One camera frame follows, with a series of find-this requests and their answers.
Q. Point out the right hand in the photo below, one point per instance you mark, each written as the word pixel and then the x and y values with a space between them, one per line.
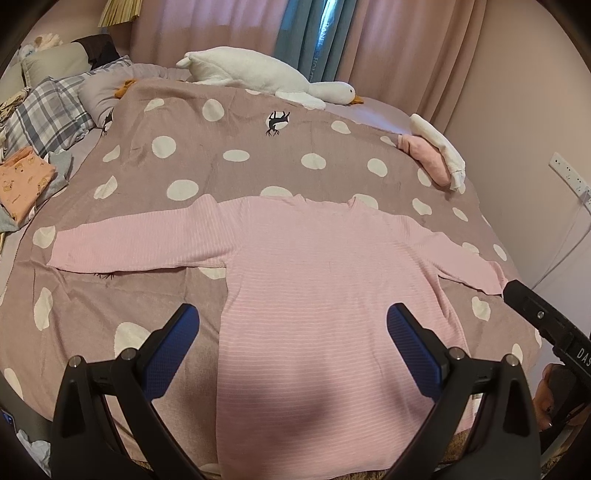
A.
pixel 543 400

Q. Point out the pink curtain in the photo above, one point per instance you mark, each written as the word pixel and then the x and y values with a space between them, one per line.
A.
pixel 413 55

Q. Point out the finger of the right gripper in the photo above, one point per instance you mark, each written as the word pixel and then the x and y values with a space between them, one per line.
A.
pixel 569 343

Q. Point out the folded white garment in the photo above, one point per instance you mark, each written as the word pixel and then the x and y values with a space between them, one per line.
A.
pixel 455 163

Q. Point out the beige pillow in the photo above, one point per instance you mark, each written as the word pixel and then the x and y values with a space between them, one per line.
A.
pixel 57 62

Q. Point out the grey garment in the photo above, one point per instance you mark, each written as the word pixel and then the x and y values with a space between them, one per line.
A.
pixel 63 164

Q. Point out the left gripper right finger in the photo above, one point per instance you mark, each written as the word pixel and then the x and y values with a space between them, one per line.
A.
pixel 503 442

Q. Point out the folded orange garment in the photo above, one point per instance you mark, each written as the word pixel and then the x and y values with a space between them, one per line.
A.
pixel 24 177

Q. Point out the plaid grey pillow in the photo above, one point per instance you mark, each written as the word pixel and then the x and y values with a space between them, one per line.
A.
pixel 52 118

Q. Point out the white goose plush toy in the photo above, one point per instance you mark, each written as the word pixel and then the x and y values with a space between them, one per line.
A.
pixel 252 70

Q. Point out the folded pink garment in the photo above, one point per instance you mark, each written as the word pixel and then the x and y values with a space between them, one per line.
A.
pixel 431 160

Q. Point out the polka dot brown blanket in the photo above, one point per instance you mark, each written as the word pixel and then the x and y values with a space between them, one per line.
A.
pixel 171 143

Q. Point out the teal curtain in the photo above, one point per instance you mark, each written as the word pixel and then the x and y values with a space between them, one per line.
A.
pixel 312 36

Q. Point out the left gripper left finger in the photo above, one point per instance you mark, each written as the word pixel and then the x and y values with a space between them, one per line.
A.
pixel 85 443

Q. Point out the white wall power strip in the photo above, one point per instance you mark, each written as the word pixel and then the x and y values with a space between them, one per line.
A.
pixel 568 174

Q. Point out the pink striped sweater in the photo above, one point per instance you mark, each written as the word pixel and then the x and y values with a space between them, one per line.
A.
pixel 310 384

